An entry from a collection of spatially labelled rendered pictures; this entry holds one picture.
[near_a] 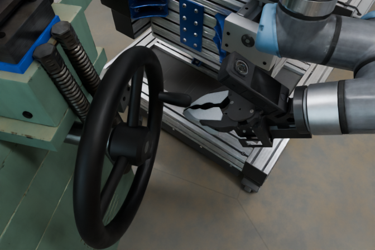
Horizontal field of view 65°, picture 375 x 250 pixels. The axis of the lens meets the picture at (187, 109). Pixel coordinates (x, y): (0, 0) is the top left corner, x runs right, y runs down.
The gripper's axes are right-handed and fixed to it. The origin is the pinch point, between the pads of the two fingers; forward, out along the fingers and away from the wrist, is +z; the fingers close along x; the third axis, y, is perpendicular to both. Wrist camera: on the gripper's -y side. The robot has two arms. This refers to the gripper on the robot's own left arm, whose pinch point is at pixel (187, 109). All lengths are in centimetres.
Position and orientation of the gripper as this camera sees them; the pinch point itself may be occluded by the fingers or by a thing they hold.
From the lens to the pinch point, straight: 52.6
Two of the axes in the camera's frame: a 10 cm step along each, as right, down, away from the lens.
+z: -8.3, 0.6, 5.5
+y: 4.7, 6.0, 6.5
